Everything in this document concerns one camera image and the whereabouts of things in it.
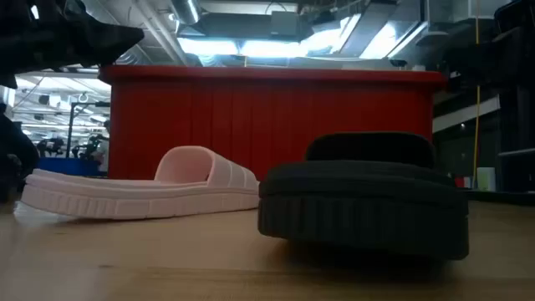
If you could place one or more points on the black pole stand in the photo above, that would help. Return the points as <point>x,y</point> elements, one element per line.
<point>69,134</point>

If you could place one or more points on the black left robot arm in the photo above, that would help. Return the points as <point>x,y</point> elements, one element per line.
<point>8,58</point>

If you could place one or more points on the black aluminium frame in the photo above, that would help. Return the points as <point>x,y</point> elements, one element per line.
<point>501,196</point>

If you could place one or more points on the pink slide sandal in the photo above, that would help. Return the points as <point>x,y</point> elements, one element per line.
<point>125,200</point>

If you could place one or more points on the rectangular metal duct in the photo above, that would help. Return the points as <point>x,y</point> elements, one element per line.
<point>376,29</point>

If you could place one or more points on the bright ceiling light panel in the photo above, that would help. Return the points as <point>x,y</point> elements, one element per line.
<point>209,47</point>

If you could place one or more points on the grey ceiling box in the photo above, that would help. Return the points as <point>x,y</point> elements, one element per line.
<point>284,23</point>

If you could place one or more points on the black slide sandal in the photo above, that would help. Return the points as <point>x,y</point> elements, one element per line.
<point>363,209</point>

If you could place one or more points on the red plastic bin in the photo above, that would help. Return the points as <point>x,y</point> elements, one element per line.
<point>271,108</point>

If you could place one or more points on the pale green cup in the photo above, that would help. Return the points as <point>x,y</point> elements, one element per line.
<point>486,180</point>

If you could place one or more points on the round silver duct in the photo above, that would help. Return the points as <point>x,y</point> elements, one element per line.
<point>186,10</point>

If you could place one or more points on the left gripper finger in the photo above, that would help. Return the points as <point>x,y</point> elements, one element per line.
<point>113,42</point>

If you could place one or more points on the small red item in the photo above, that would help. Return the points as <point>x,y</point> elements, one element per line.
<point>460,182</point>

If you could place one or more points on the person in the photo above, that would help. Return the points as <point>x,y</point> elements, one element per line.
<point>16,142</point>

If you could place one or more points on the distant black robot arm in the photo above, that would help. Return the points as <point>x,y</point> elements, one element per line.
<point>50,147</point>
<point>90,148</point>

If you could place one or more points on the grey ceiling vent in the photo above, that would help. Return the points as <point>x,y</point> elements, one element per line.
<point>432,38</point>

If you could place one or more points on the blue container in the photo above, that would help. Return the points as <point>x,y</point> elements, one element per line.
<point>71,167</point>

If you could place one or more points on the grey desk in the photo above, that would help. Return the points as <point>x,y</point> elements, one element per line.
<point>518,153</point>

